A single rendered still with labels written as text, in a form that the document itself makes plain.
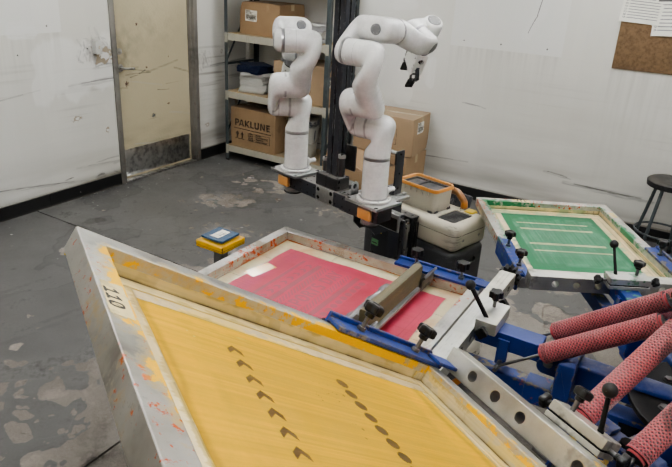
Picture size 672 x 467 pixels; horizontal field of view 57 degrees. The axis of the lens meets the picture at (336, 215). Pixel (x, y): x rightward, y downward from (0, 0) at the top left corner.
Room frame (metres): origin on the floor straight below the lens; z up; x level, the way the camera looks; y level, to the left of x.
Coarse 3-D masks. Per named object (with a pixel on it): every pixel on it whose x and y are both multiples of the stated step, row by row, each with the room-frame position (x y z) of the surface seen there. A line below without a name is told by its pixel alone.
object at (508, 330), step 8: (504, 328) 1.42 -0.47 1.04; (512, 328) 1.42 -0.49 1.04; (520, 328) 1.43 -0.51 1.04; (488, 336) 1.41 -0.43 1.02; (496, 336) 1.40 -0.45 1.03; (504, 336) 1.39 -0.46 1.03; (512, 336) 1.38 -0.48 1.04; (520, 336) 1.39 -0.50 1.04; (528, 336) 1.39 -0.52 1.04; (536, 336) 1.39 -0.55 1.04; (544, 336) 1.39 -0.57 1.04; (488, 344) 1.41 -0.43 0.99; (496, 344) 1.40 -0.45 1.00; (512, 344) 1.38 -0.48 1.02; (520, 344) 1.37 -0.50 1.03; (528, 344) 1.36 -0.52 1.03; (536, 344) 1.35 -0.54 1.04; (512, 352) 1.38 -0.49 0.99; (520, 352) 1.37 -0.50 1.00; (528, 352) 1.36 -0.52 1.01; (536, 352) 1.35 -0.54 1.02; (536, 360) 1.35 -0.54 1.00
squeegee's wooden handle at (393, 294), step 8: (416, 264) 1.74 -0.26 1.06; (408, 272) 1.68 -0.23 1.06; (416, 272) 1.70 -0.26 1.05; (400, 280) 1.63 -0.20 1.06; (408, 280) 1.65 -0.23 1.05; (416, 280) 1.70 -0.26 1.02; (392, 288) 1.57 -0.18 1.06; (400, 288) 1.60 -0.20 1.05; (408, 288) 1.65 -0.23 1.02; (376, 296) 1.52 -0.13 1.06; (384, 296) 1.52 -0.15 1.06; (392, 296) 1.56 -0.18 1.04; (400, 296) 1.61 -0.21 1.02; (384, 304) 1.51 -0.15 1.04; (392, 304) 1.56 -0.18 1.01; (360, 312) 1.44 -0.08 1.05; (384, 312) 1.52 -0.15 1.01; (360, 320) 1.44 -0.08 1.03; (376, 320) 1.48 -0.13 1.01
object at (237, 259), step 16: (272, 240) 2.02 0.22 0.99; (288, 240) 2.09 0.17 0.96; (304, 240) 2.06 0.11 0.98; (320, 240) 2.04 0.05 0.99; (240, 256) 1.87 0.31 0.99; (256, 256) 1.94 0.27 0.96; (352, 256) 1.95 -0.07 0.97; (368, 256) 1.93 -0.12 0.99; (208, 272) 1.74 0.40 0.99; (224, 272) 1.79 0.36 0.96; (400, 272) 1.86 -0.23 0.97; (448, 288) 1.77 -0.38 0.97; (464, 288) 1.74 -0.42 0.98; (480, 288) 1.74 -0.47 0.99; (464, 304) 1.63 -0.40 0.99; (448, 320) 1.53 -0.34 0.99
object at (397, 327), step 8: (264, 272) 1.83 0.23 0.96; (240, 280) 1.76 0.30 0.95; (248, 280) 1.76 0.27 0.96; (256, 280) 1.77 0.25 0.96; (264, 280) 1.77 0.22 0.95; (248, 288) 1.71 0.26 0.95; (344, 304) 1.65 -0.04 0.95; (352, 304) 1.65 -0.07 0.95; (344, 312) 1.60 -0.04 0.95; (392, 320) 1.57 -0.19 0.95; (400, 320) 1.57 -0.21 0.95; (384, 328) 1.52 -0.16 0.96; (392, 328) 1.53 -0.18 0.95; (400, 328) 1.53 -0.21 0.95; (408, 328) 1.53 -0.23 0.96; (416, 328) 1.53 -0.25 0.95; (400, 336) 1.49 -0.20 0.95; (408, 336) 1.49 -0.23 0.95
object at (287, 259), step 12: (288, 252) 1.99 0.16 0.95; (300, 252) 2.00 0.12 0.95; (276, 264) 1.89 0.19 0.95; (288, 264) 1.90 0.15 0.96; (324, 264) 1.91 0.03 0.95; (336, 264) 1.92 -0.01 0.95; (360, 276) 1.84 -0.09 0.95; (372, 276) 1.84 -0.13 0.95; (372, 288) 1.76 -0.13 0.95; (348, 300) 1.67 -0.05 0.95; (360, 300) 1.68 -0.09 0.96; (420, 300) 1.70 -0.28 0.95; (432, 300) 1.70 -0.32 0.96; (408, 312) 1.62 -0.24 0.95; (420, 312) 1.63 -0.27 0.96; (432, 312) 1.63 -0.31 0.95
